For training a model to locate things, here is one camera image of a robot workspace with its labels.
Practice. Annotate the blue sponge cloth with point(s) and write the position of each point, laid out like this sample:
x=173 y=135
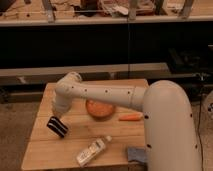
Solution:
x=136 y=155

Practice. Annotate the background shelf bench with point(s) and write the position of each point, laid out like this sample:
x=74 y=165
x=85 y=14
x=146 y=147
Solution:
x=83 y=12

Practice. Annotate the orange bowl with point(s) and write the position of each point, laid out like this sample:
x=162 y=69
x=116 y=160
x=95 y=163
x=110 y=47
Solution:
x=98 y=109

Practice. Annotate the orange carrot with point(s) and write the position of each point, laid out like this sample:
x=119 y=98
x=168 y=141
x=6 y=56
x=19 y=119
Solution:
x=131 y=117

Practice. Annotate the wooden table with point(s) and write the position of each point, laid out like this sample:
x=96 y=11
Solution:
x=46 y=151

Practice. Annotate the black whiteboard eraser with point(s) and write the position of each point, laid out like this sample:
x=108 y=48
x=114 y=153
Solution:
x=57 y=126

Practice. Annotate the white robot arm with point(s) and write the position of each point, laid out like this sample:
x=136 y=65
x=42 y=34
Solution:
x=170 y=134

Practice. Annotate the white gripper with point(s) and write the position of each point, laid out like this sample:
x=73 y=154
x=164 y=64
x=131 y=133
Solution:
x=60 y=106

